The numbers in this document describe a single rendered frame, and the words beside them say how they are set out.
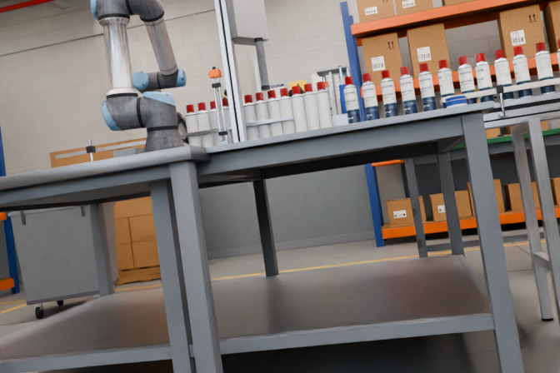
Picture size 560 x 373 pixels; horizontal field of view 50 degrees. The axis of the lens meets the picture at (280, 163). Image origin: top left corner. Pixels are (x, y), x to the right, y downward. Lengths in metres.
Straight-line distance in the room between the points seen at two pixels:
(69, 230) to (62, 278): 0.35
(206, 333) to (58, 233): 2.96
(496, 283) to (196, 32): 6.16
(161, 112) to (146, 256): 3.89
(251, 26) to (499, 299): 1.38
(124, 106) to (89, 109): 5.76
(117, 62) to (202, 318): 1.01
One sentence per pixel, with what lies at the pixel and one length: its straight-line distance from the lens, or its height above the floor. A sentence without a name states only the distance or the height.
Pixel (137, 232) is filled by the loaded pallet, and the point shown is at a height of 0.48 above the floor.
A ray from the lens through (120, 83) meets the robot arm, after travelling 2.29.
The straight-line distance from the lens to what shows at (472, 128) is 1.83.
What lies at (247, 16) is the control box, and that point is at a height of 1.37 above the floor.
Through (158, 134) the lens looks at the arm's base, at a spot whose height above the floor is 0.93.
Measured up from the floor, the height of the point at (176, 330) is 0.27.
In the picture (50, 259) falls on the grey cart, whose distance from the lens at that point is 4.70.
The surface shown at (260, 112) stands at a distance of 2.49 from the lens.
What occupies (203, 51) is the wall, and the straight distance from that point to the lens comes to 7.48.
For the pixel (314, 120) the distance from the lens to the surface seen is 2.44.
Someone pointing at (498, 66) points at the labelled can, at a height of 1.02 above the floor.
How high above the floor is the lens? 0.65
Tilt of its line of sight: 3 degrees up
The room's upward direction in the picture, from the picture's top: 8 degrees counter-clockwise
